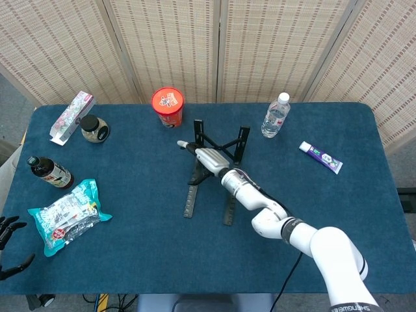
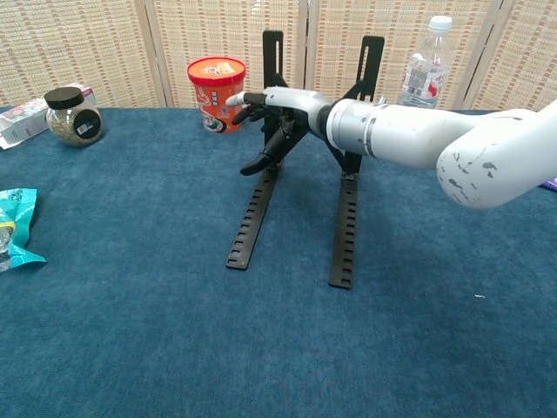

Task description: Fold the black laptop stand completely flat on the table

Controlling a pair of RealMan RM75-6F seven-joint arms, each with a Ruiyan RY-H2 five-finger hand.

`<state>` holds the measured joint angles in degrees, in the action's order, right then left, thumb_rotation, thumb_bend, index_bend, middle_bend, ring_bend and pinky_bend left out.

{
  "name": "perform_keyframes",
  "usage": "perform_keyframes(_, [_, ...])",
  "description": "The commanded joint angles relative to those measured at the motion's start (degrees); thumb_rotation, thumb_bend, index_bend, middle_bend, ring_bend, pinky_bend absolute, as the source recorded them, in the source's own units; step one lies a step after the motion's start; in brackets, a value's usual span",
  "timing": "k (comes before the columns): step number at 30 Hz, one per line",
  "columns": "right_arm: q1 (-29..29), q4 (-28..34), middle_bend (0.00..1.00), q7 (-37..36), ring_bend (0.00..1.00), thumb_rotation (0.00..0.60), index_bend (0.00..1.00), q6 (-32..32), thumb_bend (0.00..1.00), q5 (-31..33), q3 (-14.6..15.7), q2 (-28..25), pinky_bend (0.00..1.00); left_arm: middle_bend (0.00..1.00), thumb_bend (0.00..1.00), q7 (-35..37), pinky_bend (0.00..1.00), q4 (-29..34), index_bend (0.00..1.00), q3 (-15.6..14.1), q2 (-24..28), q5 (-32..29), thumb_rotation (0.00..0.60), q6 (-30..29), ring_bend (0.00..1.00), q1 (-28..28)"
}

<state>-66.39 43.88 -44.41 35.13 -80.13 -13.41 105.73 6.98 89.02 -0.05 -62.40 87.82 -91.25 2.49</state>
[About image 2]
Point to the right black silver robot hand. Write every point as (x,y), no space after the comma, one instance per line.
(291,102)

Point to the black folding laptop stand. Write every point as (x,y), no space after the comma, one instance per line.
(252,217)

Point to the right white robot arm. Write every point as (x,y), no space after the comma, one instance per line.
(413,135)

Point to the woven bamboo screen panel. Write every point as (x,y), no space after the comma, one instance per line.
(226,30)
(74,48)
(522,52)
(339,43)

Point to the red instant noodle cup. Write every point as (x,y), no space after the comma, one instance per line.
(215,78)

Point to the clear plastic water bottle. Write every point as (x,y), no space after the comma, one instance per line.
(428,65)

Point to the glass jar with black lid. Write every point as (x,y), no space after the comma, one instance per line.
(69,126)

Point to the floral print carton box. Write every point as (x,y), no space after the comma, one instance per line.
(22,119)

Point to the purple white toothpaste tube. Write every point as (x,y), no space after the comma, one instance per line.
(550,184)

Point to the teal snack bag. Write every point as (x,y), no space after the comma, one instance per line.
(15,217)

